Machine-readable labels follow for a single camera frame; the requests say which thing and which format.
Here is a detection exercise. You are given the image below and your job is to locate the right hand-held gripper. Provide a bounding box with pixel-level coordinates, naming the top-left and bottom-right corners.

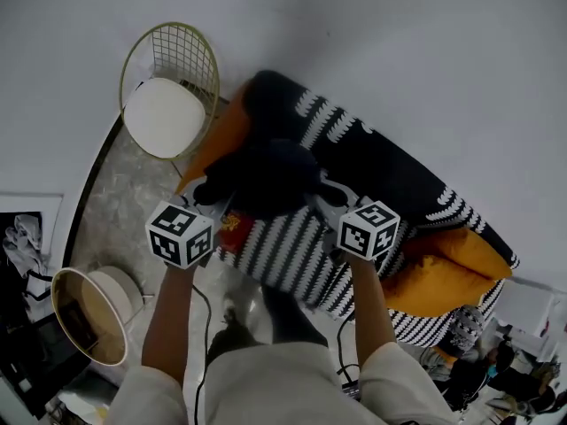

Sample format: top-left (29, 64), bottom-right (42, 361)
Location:
top-left (308, 170), bottom-right (401, 263)

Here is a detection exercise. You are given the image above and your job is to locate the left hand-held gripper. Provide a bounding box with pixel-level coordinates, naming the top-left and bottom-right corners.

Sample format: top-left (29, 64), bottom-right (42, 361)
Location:
top-left (144, 194), bottom-right (232, 269)

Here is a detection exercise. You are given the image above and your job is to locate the dark navy garment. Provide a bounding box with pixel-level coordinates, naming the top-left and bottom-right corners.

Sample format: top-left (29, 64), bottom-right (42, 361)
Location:
top-left (193, 137), bottom-right (323, 221)

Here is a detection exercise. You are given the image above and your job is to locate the black white patterned blanket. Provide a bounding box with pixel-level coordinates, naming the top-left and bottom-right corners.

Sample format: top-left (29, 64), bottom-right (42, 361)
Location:
top-left (175, 69), bottom-right (520, 349)

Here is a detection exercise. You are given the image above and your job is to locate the person's right forearm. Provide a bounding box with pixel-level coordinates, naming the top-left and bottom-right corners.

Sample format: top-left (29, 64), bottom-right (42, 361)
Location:
top-left (345, 254), bottom-right (398, 371)

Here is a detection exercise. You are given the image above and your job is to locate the person's left forearm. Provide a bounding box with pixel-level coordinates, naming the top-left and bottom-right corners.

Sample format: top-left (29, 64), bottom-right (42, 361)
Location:
top-left (141, 261), bottom-right (200, 389)

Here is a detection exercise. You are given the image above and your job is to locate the red pouch with gold print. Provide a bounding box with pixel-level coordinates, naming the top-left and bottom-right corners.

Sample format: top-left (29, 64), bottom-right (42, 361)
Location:
top-left (216, 212), bottom-right (256, 252)

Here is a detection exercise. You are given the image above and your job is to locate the orange cushion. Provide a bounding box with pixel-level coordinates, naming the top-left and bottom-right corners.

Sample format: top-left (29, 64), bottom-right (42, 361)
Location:
top-left (380, 254), bottom-right (500, 319)
top-left (409, 227), bottom-right (514, 282)
top-left (175, 84), bottom-right (256, 194)

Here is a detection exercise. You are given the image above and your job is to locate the white seat cushion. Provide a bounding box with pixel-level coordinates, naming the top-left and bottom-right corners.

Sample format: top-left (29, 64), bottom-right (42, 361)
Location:
top-left (124, 77), bottom-right (207, 159)

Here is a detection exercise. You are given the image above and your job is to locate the round gold-rimmed side table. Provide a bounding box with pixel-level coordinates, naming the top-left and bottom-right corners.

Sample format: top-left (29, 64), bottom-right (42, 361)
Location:
top-left (50, 267), bottom-right (129, 367)

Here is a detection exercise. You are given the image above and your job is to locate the person's light shirt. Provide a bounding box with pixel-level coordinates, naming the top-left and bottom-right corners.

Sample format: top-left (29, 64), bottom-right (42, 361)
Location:
top-left (104, 341), bottom-right (457, 425)

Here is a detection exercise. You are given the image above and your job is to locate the black cabinet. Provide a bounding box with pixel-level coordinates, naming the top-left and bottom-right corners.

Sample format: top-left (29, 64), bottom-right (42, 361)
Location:
top-left (0, 316), bottom-right (94, 420)

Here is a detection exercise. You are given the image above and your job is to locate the houndstooth patterned cushion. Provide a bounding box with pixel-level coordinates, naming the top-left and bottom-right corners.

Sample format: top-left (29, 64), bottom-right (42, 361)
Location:
top-left (436, 305), bottom-right (487, 359)

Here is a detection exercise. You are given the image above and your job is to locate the white table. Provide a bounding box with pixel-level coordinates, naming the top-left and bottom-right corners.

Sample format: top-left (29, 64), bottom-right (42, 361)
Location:
top-left (498, 281), bottom-right (567, 362)

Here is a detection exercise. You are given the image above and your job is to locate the black cable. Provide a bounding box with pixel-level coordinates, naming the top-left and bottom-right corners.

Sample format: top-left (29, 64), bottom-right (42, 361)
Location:
top-left (335, 310), bottom-right (362, 383)
top-left (190, 283), bottom-right (213, 425)

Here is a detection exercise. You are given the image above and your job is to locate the gold wire chair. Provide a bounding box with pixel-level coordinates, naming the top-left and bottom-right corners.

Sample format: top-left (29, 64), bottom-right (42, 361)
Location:
top-left (118, 21), bottom-right (221, 179)

